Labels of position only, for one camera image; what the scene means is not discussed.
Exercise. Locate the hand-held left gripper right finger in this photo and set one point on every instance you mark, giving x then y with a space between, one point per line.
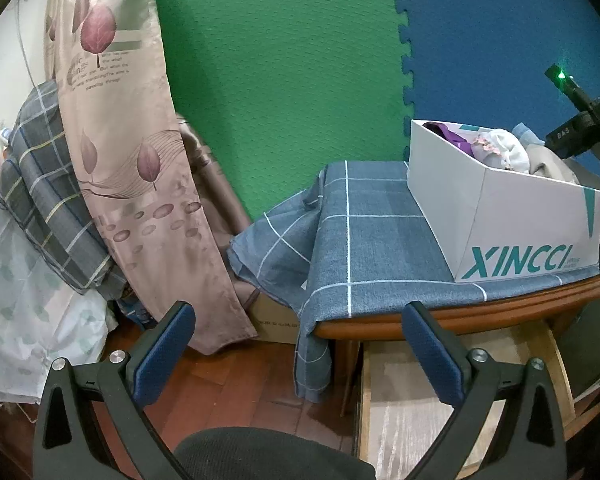
432 355

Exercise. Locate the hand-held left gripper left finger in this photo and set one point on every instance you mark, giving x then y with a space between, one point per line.
162 355

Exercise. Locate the light blue underwear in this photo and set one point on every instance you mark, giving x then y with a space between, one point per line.
527 134

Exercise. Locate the wooden drawer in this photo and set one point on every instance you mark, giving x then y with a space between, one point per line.
410 425

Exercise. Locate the floral print underwear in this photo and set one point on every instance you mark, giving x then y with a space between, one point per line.
485 144

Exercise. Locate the white cardboard box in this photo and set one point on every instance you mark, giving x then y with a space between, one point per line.
505 230

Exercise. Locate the purple underwear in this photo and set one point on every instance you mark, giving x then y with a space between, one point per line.
450 135

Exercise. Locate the blue patterned bag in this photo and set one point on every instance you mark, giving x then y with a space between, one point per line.
135 310

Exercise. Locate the wooden nightstand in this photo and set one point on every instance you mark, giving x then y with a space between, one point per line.
480 317

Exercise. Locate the brown cardboard box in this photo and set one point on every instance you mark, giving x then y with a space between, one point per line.
275 320

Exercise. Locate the blue foam mat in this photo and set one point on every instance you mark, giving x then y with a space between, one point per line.
490 35

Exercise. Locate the blue checked cloth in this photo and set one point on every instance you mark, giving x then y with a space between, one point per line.
380 230

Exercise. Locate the white leaf print bedding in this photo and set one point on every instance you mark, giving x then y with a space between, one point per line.
25 310

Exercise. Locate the person's left leg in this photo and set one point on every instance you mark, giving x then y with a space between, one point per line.
270 455

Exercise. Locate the dark green bin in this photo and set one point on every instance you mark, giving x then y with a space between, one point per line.
590 345

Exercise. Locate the grey plaid blanket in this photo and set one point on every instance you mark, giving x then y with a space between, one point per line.
50 195

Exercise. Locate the beige leaf print curtain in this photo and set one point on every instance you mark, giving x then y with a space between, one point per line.
125 160

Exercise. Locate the small white bottle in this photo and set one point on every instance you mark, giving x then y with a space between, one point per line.
4 132

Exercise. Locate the green foam mat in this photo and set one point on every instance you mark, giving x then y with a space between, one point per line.
280 70

